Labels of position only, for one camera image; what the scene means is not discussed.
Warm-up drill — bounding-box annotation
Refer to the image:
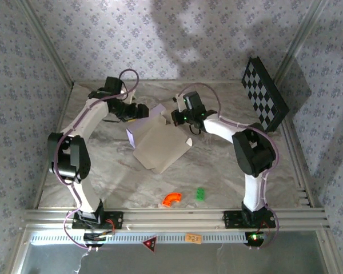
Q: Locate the white and lilac paper box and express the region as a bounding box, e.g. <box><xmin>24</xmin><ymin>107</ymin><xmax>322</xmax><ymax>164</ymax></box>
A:
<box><xmin>125</xmin><ymin>103</ymin><xmax>193</xmax><ymax>174</ymax></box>

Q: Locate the aluminium table edge strip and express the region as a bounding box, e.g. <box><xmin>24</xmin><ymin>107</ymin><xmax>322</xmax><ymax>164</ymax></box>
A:
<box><xmin>73</xmin><ymin>79</ymin><xmax>244</xmax><ymax>84</ymax></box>

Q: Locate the black checkerboard calibration board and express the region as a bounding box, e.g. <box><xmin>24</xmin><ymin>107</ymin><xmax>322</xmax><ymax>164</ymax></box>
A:
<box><xmin>241</xmin><ymin>56</ymin><xmax>290</xmax><ymax>131</ymax></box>

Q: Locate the orange curved toy brick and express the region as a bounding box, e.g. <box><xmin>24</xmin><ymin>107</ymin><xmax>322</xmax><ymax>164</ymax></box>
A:
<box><xmin>162</xmin><ymin>190</ymin><xmax>182</xmax><ymax>207</ymax></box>

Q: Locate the orange paper label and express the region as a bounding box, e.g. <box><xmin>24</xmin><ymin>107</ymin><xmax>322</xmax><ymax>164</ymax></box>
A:
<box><xmin>185</xmin><ymin>233</ymin><xmax>203</xmax><ymax>245</ymax></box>

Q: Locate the red triangle sign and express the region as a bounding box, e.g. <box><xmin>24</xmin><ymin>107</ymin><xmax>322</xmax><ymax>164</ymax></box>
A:
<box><xmin>142</xmin><ymin>235</ymin><xmax>157</xmax><ymax>253</ymax></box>

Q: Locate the grey metal sheet panel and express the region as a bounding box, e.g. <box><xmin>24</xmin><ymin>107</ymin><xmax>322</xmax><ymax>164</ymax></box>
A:
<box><xmin>13</xmin><ymin>229</ymin><xmax>343</xmax><ymax>274</ymax></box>

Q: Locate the aluminium mounting rail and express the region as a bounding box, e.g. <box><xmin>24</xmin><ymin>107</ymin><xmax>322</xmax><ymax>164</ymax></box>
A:
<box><xmin>22</xmin><ymin>207</ymin><xmax>330</xmax><ymax>231</ymax></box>

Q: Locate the aluminium frame post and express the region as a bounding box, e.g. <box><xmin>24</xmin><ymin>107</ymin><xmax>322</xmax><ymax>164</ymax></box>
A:
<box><xmin>274</xmin><ymin>0</ymin><xmax>331</xmax><ymax>85</ymax></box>
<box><xmin>15</xmin><ymin>0</ymin><xmax>75</xmax><ymax>88</ymax></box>

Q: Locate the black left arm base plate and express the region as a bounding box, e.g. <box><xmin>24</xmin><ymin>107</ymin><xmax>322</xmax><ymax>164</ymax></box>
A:
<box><xmin>71</xmin><ymin>210</ymin><xmax>124</xmax><ymax>229</ymax></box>

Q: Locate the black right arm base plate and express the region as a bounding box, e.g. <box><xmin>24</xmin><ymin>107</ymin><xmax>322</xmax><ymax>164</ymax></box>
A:
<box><xmin>223</xmin><ymin>210</ymin><xmax>276</xmax><ymax>229</ymax></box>

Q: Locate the red wire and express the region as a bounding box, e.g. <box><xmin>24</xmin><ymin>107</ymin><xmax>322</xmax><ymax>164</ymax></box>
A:
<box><xmin>257</xmin><ymin>220</ymin><xmax>271</xmax><ymax>236</ymax></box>
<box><xmin>104</xmin><ymin>219</ymin><xmax>117</xmax><ymax>235</ymax></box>

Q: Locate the grey slotted cable duct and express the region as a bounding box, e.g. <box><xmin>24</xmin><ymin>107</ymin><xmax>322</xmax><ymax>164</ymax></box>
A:
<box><xmin>30</xmin><ymin>231</ymin><xmax>268</xmax><ymax>245</ymax></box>

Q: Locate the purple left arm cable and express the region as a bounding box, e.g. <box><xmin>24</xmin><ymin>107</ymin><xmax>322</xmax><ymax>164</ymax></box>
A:
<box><xmin>53</xmin><ymin>68</ymin><xmax>140</xmax><ymax>249</ymax></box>

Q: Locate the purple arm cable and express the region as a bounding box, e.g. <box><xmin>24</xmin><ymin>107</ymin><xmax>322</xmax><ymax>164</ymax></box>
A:
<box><xmin>177</xmin><ymin>82</ymin><xmax>280</xmax><ymax>249</ymax></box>
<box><xmin>53</xmin><ymin>68</ymin><xmax>140</xmax><ymax>249</ymax></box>

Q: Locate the slotted aluminium table side rail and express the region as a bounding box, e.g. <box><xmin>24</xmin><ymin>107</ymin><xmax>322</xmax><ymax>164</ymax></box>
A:
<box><xmin>276</xmin><ymin>82</ymin><xmax>317</xmax><ymax>208</ymax></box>

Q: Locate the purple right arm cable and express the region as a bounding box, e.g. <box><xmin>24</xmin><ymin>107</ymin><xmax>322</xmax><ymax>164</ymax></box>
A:
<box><xmin>177</xmin><ymin>82</ymin><xmax>280</xmax><ymax>249</ymax></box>

